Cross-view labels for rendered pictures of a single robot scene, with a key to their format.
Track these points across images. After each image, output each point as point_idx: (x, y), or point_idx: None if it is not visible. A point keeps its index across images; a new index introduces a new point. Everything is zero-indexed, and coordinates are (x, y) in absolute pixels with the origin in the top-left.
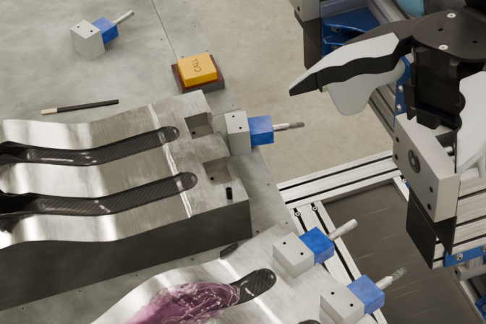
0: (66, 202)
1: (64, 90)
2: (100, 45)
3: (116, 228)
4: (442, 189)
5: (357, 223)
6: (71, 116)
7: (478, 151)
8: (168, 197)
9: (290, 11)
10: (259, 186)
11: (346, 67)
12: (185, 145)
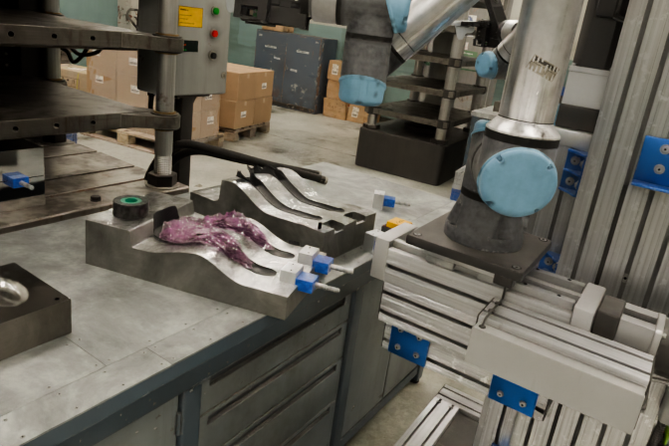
0: (269, 195)
1: None
2: (380, 203)
3: (271, 211)
4: (376, 246)
5: (466, 434)
6: None
7: None
8: (302, 217)
9: None
10: (354, 260)
11: None
12: (336, 214)
